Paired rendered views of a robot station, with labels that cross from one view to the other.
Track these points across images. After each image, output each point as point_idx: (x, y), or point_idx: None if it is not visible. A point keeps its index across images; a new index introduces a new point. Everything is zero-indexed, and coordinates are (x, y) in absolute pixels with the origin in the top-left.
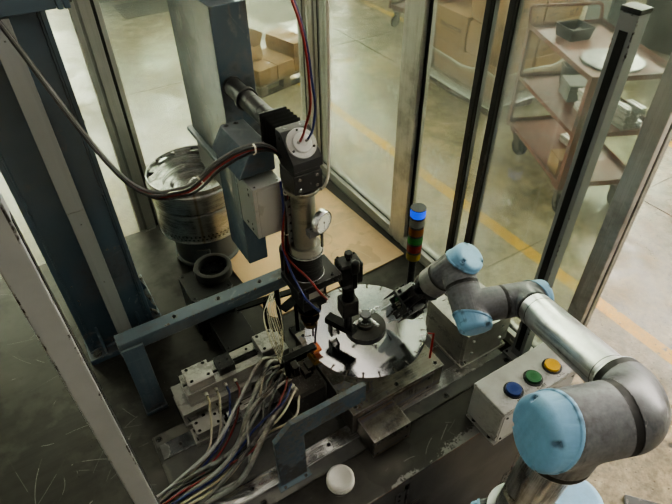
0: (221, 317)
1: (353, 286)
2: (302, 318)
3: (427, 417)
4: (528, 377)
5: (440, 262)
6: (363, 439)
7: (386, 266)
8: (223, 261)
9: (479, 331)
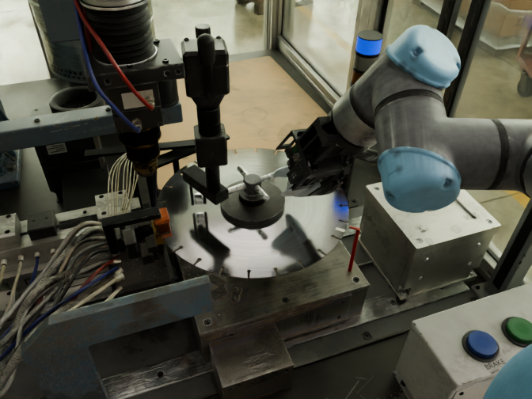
0: (79, 172)
1: (205, 94)
2: (127, 152)
3: (329, 363)
4: (511, 328)
5: (373, 66)
6: (215, 377)
7: None
8: (96, 98)
9: (428, 202)
